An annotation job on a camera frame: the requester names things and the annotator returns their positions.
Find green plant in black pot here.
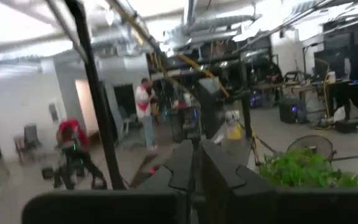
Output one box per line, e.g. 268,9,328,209
258,148,358,189

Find dark chair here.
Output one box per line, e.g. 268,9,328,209
13,123,42,164

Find person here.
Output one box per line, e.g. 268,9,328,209
134,77,158,152
54,119,108,190

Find black floor fan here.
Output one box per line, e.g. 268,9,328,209
286,134,337,163

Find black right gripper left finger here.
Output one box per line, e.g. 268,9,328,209
21,139,196,224

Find black frame post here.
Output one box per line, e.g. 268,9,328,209
63,0,127,190

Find black computer tower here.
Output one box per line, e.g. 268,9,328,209
278,98,301,124

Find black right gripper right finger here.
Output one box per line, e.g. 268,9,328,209
200,139,358,224

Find yellow and white container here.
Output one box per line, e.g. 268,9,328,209
225,110,244,141

